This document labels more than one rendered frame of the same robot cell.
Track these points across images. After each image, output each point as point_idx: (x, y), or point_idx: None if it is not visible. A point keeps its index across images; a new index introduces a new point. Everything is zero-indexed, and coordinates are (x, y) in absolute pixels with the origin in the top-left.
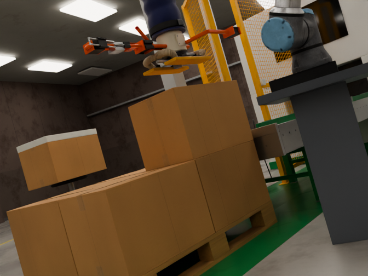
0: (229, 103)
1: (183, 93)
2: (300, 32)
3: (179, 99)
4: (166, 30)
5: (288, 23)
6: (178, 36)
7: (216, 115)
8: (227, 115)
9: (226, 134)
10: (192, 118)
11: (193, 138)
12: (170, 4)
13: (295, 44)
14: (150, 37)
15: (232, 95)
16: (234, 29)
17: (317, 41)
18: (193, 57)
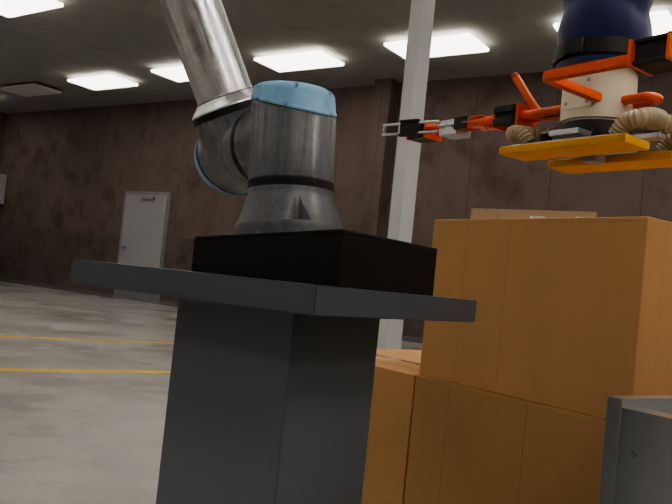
0: (577, 286)
1: (449, 236)
2: (211, 158)
3: (437, 247)
4: None
5: (197, 141)
6: None
7: (515, 306)
8: (552, 315)
9: (526, 363)
10: (449, 291)
11: (433, 334)
12: (576, 0)
13: (222, 182)
14: None
15: (602, 262)
16: (649, 45)
17: (248, 175)
18: (553, 143)
